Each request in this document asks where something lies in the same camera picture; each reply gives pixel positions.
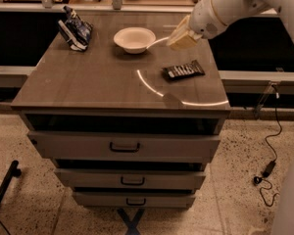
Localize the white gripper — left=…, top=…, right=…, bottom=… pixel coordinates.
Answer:
left=167, top=0, right=227, bottom=50

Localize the black rxbar chocolate bar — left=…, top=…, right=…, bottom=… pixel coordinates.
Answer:
left=162, top=60, right=205, bottom=81

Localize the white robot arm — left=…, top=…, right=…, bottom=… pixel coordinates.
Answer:
left=167, top=0, right=294, bottom=235

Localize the white paper bowl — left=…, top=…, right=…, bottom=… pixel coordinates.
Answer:
left=114, top=27, right=156, bottom=54

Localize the blue chip bag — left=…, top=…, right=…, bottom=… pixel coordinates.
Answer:
left=58, top=6, right=93, bottom=52

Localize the grey drawer cabinet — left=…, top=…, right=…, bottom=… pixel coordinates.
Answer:
left=12, top=12, right=230, bottom=195

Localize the top grey drawer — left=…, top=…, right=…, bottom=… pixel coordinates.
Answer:
left=27, top=131, right=220, bottom=163

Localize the grey drawer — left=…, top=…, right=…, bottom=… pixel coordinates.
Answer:
left=55, top=168, right=206, bottom=191
left=73, top=192, right=195, bottom=209
left=27, top=131, right=220, bottom=163

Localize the middle grey drawer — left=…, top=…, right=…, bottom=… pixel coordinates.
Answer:
left=55, top=168, right=206, bottom=191

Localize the bottom grey drawer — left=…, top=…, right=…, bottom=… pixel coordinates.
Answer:
left=73, top=192, right=195, bottom=209

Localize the blue tape cross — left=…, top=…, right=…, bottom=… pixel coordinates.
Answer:
left=118, top=209, right=144, bottom=235

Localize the black stand leg left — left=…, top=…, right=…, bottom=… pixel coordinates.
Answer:
left=0, top=161, right=22, bottom=204

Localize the black power adapter cable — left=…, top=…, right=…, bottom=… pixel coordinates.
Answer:
left=253, top=83, right=283, bottom=208

